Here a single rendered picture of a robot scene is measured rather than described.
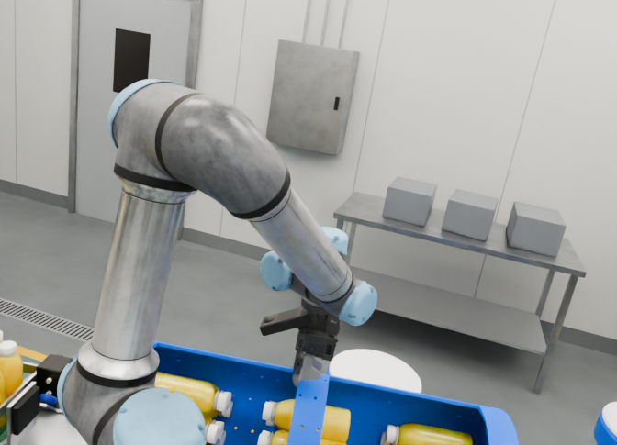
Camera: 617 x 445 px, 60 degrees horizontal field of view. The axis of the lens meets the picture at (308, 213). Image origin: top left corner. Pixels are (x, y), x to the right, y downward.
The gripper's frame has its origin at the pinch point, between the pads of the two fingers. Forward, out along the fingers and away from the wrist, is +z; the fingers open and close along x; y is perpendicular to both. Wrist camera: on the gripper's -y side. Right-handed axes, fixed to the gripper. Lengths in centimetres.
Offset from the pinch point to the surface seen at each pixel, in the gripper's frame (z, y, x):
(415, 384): 19, 34, 38
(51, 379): 26, -65, 16
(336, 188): 40, -2, 336
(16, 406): 19, -62, -4
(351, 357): 20, 15, 46
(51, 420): 31, -59, 7
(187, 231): 112, -132, 361
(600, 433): 23, 89, 38
